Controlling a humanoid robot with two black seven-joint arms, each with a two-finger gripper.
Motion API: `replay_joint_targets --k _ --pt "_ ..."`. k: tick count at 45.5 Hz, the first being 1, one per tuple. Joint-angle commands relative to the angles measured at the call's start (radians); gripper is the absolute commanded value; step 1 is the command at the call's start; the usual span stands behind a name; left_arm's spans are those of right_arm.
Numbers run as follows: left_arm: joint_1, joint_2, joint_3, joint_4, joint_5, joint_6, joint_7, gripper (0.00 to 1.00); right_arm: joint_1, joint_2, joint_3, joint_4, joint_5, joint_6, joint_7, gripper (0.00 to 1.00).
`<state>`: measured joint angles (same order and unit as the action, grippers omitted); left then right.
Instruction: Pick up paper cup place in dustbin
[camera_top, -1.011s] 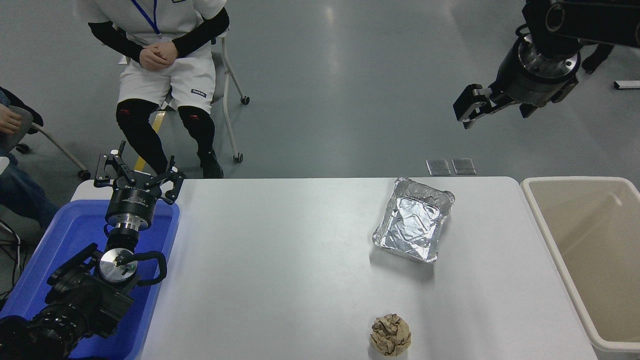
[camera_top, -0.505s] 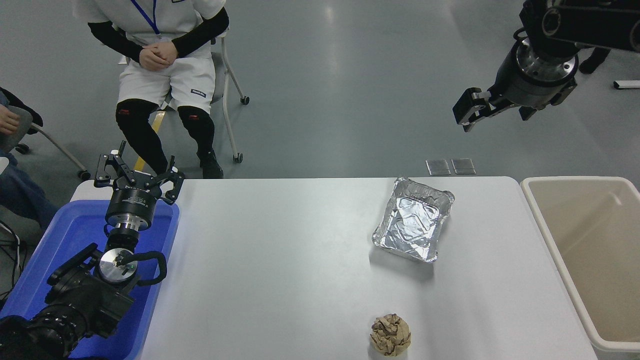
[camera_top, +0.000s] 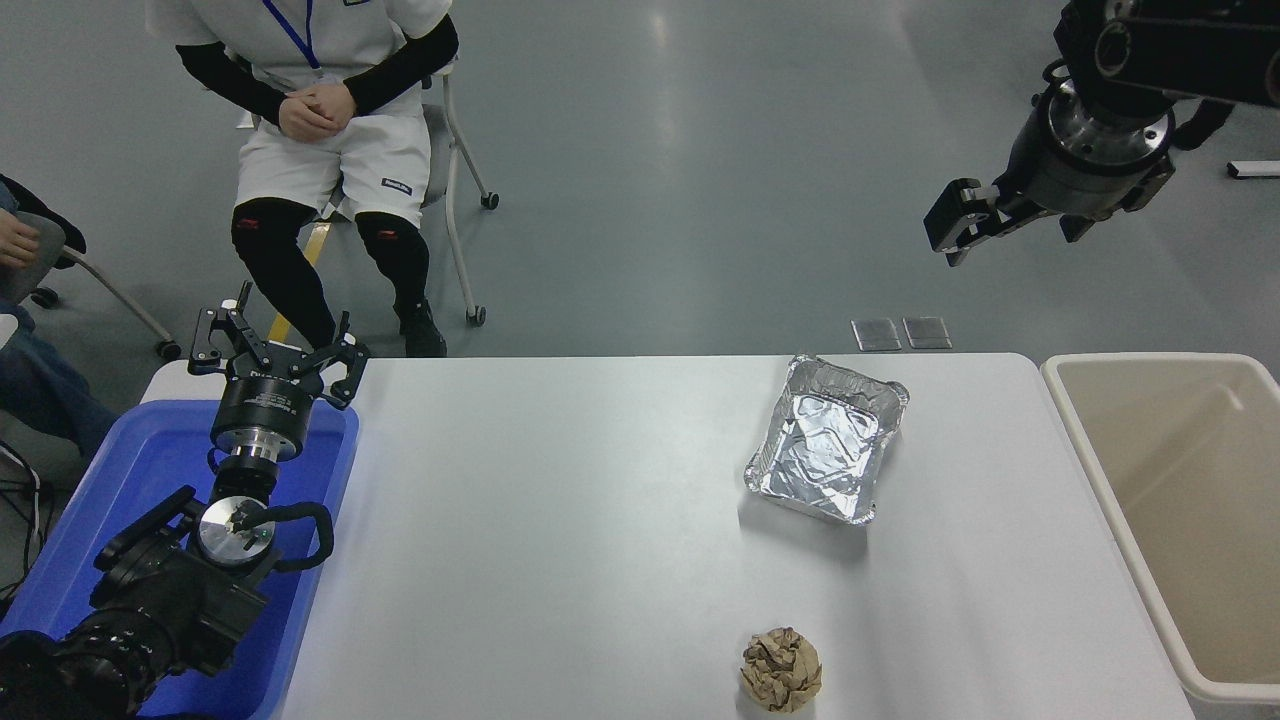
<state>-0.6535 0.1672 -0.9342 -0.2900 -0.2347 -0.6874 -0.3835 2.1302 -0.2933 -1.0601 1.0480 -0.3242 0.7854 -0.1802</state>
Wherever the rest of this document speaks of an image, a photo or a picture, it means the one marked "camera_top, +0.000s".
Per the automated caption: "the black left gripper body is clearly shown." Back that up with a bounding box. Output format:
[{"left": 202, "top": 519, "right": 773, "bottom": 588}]
[{"left": 211, "top": 362, "right": 322, "bottom": 445}]

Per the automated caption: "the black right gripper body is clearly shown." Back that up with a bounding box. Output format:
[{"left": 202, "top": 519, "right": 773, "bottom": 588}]
[{"left": 1000, "top": 110, "right": 1176, "bottom": 219}]

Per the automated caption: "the person's right hand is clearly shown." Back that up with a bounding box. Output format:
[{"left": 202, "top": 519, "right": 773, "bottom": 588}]
[{"left": 278, "top": 87, "right": 323, "bottom": 141}]

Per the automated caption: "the person's hand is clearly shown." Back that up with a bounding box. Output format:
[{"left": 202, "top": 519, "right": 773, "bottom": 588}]
[{"left": 0, "top": 212, "right": 43, "bottom": 269}]

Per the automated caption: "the person's left hand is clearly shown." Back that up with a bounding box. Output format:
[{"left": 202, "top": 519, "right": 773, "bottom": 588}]
[{"left": 305, "top": 81, "right": 353, "bottom": 134}]

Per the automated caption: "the blue plastic tray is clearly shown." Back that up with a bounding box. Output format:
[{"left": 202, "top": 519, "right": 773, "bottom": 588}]
[{"left": 0, "top": 400, "right": 361, "bottom": 720}]

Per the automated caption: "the white wheeled chair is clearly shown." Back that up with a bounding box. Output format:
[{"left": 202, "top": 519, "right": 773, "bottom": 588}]
[{"left": 318, "top": 50, "right": 501, "bottom": 327}]

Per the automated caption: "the person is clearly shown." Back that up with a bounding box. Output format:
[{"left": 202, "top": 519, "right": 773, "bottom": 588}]
[
  {"left": 145, "top": 0, "right": 461, "bottom": 359},
  {"left": 0, "top": 175, "right": 116, "bottom": 461}
]

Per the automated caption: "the grey wheeled chair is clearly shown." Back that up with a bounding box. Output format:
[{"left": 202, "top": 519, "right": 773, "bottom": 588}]
[{"left": 0, "top": 210, "right": 184, "bottom": 361}]

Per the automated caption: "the silver foil tray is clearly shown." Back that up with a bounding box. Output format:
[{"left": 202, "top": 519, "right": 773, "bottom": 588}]
[{"left": 743, "top": 350, "right": 911, "bottom": 527}]

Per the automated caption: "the large pale bin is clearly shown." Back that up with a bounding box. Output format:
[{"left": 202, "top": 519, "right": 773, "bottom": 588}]
[{"left": 1040, "top": 352, "right": 1280, "bottom": 705}]

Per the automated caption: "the crumpled tan paper ball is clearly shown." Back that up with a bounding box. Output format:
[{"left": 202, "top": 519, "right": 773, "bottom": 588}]
[{"left": 739, "top": 627, "right": 824, "bottom": 714}]

